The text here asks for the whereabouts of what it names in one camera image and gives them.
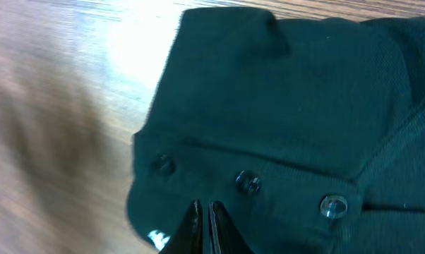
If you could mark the black shirt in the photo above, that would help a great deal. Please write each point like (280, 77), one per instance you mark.
(311, 133)

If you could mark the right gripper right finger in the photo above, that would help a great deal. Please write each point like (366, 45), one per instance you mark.
(224, 236)

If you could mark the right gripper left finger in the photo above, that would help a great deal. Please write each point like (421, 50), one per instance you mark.
(188, 239)

